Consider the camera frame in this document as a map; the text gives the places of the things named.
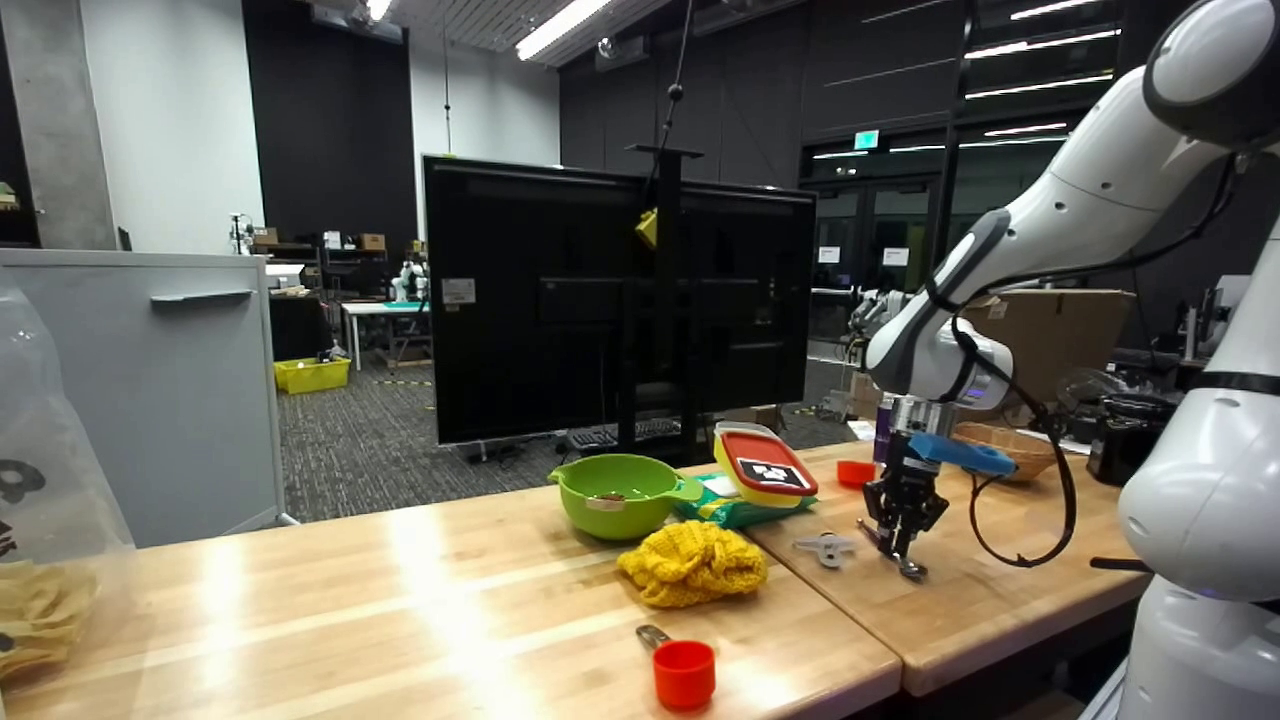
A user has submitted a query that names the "grey cabinet with handle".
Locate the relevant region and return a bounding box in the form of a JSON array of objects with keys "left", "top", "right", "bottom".
[{"left": 0, "top": 248, "right": 286, "bottom": 553}]

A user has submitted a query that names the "yellow storage bin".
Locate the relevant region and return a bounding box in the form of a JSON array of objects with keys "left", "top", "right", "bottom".
[{"left": 271, "top": 353, "right": 357, "bottom": 398}]

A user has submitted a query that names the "black stand pole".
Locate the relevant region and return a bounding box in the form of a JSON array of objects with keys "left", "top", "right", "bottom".
[{"left": 617, "top": 0, "right": 719, "bottom": 469}]

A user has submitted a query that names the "large black monitor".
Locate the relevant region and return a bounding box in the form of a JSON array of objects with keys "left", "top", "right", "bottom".
[{"left": 420, "top": 153, "right": 818, "bottom": 448}]

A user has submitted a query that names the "yellow crocheted cloth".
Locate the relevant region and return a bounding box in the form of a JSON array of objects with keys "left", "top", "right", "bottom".
[{"left": 611, "top": 517, "right": 777, "bottom": 615}]

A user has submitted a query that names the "purple soap pump bottle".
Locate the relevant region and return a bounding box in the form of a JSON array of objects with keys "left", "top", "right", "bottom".
[{"left": 871, "top": 402, "right": 898, "bottom": 470}]

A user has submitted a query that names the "yellow plastic container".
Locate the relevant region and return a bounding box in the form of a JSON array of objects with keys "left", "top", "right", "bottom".
[{"left": 707, "top": 421, "right": 818, "bottom": 517}]

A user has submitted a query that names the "green yellow snack bag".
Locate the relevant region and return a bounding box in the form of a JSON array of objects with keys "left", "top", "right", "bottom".
[{"left": 671, "top": 469, "right": 812, "bottom": 536}]

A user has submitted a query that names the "clear plastic bag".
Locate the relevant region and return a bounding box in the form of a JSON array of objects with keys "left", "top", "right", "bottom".
[{"left": 0, "top": 283, "right": 139, "bottom": 690}]

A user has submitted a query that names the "green plastic bowl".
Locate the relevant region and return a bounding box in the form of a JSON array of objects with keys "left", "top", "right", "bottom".
[{"left": 545, "top": 450, "right": 707, "bottom": 546}]

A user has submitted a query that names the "small grey metal piece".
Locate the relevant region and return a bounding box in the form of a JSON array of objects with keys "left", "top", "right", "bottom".
[{"left": 792, "top": 527, "right": 864, "bottom": 575}]

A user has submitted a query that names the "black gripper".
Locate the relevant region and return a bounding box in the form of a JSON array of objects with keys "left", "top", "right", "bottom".
[{"left": 861, "top": 445, "right": 953, "bottom": 563}]

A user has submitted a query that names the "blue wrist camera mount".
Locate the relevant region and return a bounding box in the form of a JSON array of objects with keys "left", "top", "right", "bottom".
[{"left": 904, "top": 427, "right": 1024, "bottom": 484}]

